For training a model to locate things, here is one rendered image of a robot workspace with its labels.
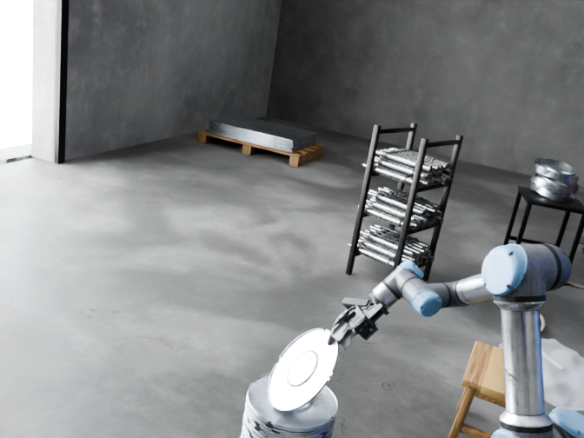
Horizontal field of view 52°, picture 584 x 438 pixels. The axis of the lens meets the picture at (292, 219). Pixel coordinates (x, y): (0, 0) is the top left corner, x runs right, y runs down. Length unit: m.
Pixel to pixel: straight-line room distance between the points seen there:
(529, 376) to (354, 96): 7.15
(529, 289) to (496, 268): 0.09
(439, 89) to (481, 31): 0.84
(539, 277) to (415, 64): 6.85
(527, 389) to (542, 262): 0.29
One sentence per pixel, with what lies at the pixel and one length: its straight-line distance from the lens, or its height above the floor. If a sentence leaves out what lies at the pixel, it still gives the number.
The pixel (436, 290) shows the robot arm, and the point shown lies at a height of 0.79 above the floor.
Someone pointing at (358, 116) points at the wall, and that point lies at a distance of 8.43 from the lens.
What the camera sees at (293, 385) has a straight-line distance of 1.92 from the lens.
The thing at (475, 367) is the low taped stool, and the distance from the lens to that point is 2.45.
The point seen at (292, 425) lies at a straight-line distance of 1.90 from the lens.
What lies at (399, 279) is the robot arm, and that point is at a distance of 1.84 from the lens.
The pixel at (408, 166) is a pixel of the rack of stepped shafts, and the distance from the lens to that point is 3.52.
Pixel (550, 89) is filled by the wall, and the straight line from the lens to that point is 8.05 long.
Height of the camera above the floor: 1.49
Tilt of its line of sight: 19 degrees down
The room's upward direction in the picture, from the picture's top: 9 degrees clockwise
